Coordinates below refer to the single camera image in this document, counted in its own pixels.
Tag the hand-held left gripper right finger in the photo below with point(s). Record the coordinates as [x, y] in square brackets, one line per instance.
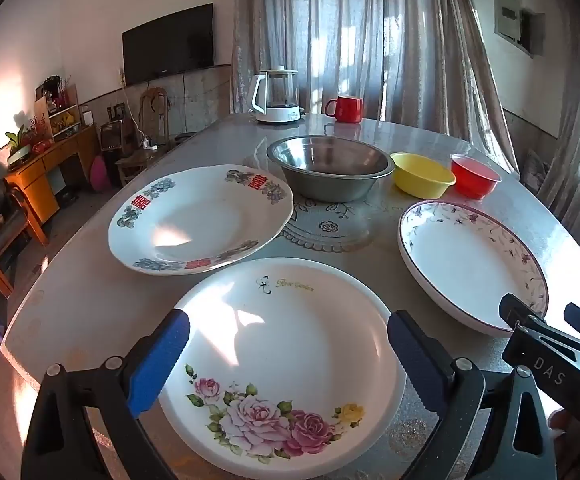
[414, 355]

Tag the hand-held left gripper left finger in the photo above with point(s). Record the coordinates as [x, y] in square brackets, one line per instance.
[160, 360]

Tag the white plate with purple floral rim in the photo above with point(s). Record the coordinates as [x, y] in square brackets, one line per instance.
[459, 260]

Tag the white plate with rose print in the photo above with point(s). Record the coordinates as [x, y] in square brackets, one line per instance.
[290, 320]

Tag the red plastic bowl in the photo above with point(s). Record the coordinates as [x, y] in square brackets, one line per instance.
[474, 180]

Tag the white plate with red characters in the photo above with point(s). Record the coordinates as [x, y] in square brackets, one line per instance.
[195, 220]

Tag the yellow plastic bowl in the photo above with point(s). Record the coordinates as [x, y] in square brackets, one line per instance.
[419, 175]

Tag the stainless steel bowl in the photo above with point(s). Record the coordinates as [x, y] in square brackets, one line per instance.
[330, 160]

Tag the person's right hand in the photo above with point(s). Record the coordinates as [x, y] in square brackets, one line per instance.
[558, 420]

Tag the patterned cushion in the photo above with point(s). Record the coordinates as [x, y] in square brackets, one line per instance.
[534, 170]

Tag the pink bag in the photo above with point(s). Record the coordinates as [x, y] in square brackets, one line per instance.
[100, 175]

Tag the brown wooden chair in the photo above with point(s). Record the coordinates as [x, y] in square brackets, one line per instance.
[137, 160]

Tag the white power strip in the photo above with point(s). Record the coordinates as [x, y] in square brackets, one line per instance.
[148, 144]

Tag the orange wooden cabinet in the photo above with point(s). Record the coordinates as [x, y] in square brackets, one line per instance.
[45, 170]

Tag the brown speaker box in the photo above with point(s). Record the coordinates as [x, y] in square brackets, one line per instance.
[111, 135]

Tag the red mug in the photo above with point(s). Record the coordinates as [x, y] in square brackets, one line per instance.
[349, 110]

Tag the small white box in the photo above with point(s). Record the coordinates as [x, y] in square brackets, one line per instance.
[87, 116]

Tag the potted green plant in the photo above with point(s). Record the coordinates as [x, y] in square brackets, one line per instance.
[17, 147]

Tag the wooden display shelf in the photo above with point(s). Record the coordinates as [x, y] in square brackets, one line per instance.
[60, 110]

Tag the white glass electric kettle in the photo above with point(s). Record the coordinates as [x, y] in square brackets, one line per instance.
[275, 110]

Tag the wide sheer curtain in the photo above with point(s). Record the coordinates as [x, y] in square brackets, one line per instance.
[369, 35]

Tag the black flat television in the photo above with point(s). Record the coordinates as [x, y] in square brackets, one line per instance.
[170, 45]

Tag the wall electrical box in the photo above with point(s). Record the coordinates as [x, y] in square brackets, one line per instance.
[509, 20]

